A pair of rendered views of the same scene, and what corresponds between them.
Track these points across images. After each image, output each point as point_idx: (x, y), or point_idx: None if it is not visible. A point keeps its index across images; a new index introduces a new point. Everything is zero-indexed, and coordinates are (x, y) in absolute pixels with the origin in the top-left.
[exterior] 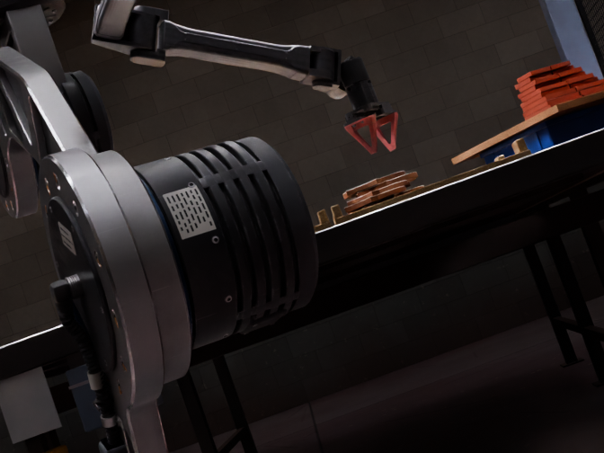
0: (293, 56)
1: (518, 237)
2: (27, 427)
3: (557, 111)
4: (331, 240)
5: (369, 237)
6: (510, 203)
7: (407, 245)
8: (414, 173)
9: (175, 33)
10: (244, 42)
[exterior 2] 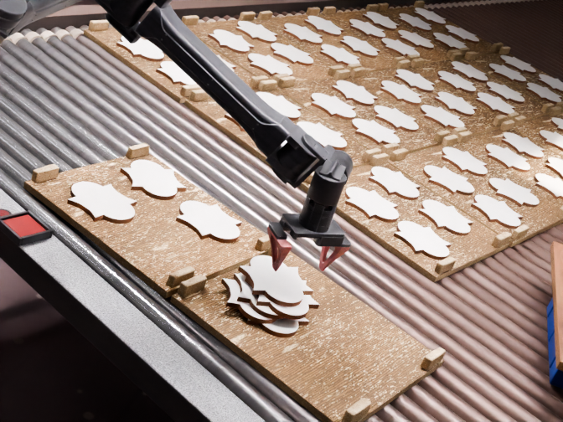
0: (262, 132)
1: None
2: None
3: (556, 366)
4: (100, 332)
5: (122, 364)
6: None
7: None
8: (295, 316)
9: (155, 28)
10: (222, 84)
